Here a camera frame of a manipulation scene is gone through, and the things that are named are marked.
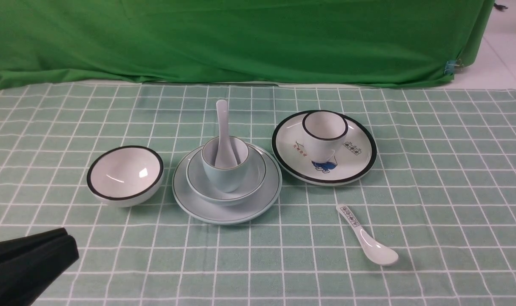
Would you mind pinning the green checkered tablecloth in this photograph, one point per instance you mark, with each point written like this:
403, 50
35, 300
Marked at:
441, 193

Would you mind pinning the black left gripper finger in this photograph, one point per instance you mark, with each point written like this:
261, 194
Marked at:
24, 278
18, 246

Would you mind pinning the light blue ceramic cup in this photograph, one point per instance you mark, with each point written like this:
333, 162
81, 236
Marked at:
226, 180

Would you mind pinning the green backdrop cloth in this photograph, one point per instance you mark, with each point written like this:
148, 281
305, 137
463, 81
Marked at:
377, 43

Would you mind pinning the white spoon with print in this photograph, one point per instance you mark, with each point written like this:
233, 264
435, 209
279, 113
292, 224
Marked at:
374, 250

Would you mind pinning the white cup black rim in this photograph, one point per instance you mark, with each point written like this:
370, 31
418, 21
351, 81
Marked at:
323, 134

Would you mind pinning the light blue ceramic spoon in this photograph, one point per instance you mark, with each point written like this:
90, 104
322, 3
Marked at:
225, 157

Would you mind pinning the light blue bowl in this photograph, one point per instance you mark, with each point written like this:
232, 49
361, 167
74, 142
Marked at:
200, 183

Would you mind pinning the white plate black rim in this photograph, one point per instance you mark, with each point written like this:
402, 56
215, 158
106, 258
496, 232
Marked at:
352, 161

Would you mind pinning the light blue plate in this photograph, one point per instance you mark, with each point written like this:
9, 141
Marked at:
209, 212

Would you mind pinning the white bowl black rim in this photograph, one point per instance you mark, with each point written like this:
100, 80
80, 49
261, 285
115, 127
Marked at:
126, 176

